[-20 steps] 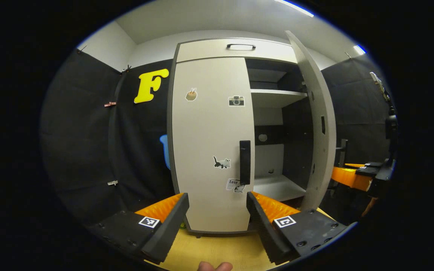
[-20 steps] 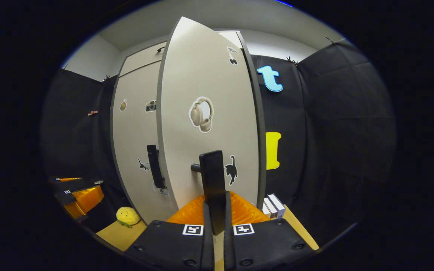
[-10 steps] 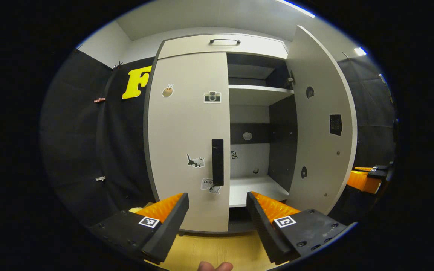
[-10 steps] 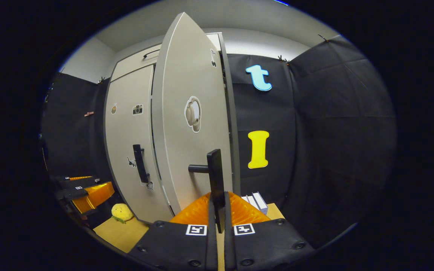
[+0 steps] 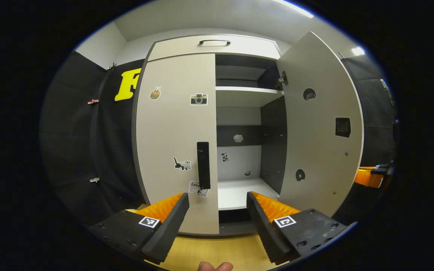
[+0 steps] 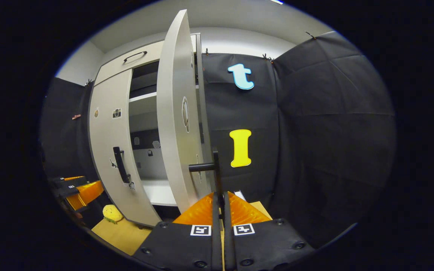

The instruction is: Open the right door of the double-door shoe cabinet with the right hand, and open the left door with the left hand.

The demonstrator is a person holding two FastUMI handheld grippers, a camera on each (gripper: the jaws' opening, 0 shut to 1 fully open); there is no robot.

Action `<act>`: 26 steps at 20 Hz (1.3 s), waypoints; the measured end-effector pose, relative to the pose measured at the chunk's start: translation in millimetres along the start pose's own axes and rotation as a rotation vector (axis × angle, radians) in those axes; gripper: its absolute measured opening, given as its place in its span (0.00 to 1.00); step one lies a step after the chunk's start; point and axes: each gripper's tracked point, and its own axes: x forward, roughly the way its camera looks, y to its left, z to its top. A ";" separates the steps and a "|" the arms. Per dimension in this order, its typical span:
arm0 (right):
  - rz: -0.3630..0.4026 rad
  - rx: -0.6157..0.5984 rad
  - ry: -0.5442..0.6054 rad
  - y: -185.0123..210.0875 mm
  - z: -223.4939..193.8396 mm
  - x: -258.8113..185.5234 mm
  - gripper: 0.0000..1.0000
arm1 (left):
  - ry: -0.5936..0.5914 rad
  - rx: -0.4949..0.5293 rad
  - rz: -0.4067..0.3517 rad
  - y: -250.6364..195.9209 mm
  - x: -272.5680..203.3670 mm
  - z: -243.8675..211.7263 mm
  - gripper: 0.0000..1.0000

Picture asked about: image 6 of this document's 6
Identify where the white cabinet shelf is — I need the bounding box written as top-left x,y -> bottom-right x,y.
142,179 -> 178,207
128,92 -> 157,103

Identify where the beige cabinet door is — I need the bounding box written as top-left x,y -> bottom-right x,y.
157,9 -> 214,214
88,69 -> 162,227

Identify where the black curved cabinet handle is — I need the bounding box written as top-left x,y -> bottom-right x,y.
123,51 -> 148,62

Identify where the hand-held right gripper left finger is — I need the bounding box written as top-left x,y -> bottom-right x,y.
132,192 -> 223,271

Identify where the beige double-door shoe cabinet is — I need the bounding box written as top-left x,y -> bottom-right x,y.
88,33 -> 214,228

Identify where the yellow plush toy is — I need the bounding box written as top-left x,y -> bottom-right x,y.
102,204 -> 124,224

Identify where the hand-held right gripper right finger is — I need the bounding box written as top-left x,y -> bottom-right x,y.
223,191 -> 317,271

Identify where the black backdrop cloth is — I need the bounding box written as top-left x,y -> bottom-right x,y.
39,77 -> 97,179
202,31 -> 396,249

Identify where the black door handle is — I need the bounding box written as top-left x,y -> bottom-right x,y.
112,146 -> 131,184
189,151 -> 225,211

